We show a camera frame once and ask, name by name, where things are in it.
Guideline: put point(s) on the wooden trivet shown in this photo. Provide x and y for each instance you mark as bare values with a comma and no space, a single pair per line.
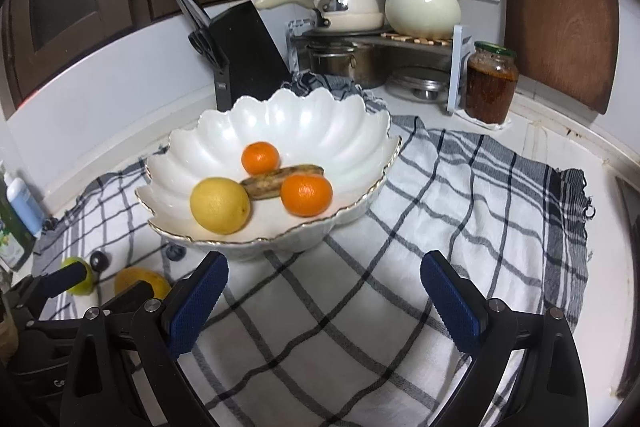
415,41

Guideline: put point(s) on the white scalloped bowl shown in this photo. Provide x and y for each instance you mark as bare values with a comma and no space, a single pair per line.
320,127

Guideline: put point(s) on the blue pump bottle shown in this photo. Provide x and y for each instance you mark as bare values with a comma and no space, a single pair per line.
25,207

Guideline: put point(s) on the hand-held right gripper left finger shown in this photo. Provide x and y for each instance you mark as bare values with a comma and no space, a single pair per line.
197,302

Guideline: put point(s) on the spotted banana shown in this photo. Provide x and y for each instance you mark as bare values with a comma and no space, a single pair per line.
265,187

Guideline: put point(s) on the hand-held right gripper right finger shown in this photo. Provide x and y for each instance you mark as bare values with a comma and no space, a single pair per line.
452,302

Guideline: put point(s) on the dark purple plum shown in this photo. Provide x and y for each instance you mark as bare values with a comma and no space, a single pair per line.
99,260

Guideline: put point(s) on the black knife block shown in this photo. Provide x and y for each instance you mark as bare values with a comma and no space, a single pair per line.
250,57

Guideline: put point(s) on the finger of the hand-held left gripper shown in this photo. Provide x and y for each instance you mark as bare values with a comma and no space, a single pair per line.
132,294
62,279

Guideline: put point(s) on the yellow mango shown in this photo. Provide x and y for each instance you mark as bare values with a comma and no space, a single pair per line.
145,279

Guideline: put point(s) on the green apple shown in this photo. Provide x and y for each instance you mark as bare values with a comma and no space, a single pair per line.
86,283

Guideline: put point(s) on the green dish soap bottle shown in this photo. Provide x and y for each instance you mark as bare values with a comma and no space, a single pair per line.
12,242

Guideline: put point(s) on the small dark grape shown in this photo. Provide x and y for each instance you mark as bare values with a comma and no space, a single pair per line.
173,252

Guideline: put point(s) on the glass jar brown paste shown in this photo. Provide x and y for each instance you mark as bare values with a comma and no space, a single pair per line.
491,87

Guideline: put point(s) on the steel pan lid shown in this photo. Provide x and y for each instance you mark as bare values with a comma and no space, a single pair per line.
420,84

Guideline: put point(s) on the large steel stockpot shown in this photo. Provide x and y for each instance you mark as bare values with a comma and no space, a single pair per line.
345,64

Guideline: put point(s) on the black kitchen scissors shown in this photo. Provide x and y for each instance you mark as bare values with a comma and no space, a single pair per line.
207,49

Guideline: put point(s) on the cream ceramic casserole pot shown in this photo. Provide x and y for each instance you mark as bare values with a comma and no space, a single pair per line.
422,9

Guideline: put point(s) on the black gas stove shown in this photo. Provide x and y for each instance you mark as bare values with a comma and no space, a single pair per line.
631,297

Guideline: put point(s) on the white coaster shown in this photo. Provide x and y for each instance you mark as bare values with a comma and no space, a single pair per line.
492,125

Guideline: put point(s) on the brown wooden cutting board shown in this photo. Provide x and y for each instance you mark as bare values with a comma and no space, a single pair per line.
555,17

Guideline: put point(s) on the white counter shelf rack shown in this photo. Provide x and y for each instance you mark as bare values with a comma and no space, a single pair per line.
457,67

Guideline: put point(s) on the black white checked cloth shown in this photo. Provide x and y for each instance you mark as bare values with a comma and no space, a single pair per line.
350,307

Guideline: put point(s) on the yellow lemon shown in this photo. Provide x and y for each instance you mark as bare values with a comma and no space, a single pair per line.
220,207

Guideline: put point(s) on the orange mandarin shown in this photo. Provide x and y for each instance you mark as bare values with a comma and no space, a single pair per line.
260,158
306,195

